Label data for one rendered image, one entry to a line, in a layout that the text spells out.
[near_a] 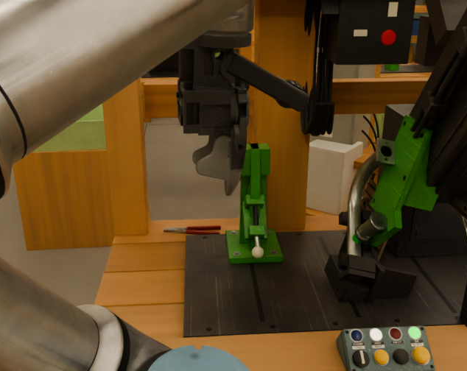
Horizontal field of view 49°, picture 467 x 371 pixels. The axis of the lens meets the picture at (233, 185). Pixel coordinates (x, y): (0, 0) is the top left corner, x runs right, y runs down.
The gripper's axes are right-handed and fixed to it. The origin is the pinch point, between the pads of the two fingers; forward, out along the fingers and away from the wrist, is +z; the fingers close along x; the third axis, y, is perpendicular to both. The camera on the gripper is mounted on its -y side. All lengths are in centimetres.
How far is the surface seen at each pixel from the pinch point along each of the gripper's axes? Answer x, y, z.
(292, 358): -6.2, -13.4, 37.1
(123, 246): -58, 16, 41
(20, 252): -226, 81, 135
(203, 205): -272, -37, 133
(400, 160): -26.1, -39.7, 7.5
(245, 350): -10.0, -5.6, 37.4
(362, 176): -35, -37, 14
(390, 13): -47, -44, -19
